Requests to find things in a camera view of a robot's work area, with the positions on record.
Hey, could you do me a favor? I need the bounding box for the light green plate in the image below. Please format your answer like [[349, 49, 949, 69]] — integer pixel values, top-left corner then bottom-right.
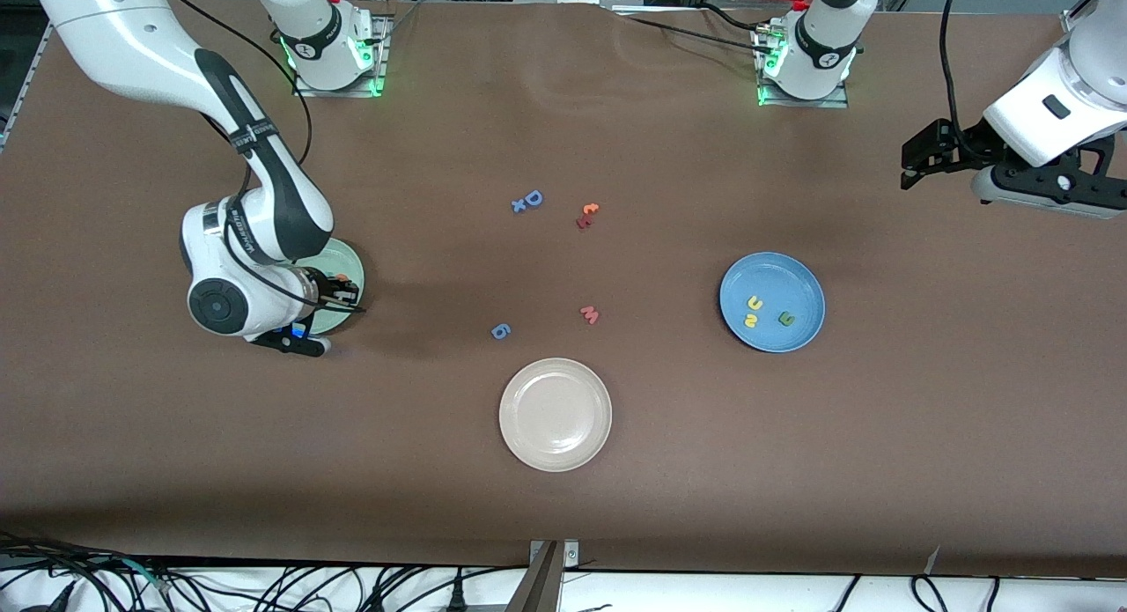
[[304, 240, 365, 335]]

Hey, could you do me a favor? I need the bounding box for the silver table edge bracket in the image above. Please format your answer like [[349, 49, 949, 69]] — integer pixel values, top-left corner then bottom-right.
[[506, 539, 582, 612]]

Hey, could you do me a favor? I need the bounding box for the black cable on table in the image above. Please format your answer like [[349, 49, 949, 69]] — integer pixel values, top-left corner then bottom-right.
[[696, 3, 777, 33], [616, 11, 769, 53]]

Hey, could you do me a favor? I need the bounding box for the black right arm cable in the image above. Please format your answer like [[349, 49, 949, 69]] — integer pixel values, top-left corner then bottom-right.
[[158, 0, 314, 313]]

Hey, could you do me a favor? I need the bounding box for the beige plate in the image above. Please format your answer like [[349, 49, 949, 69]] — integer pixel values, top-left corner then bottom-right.
[[498, 358, 613, 473]]

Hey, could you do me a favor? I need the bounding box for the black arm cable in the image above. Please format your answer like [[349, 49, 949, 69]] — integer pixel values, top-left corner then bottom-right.
[[158, 0, 314, 313], [939, 0, 969, 155]]

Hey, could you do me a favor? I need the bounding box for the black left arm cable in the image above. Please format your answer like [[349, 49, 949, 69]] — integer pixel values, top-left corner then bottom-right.
[[939, 0, 969, 155]]

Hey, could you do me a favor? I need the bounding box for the teal tipped cable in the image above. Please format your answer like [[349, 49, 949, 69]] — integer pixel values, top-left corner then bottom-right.
[[114, 559, 173, 595]]

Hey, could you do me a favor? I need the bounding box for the blue plate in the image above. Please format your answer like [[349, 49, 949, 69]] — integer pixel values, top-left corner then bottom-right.
[[719, 252, 827, 354]]

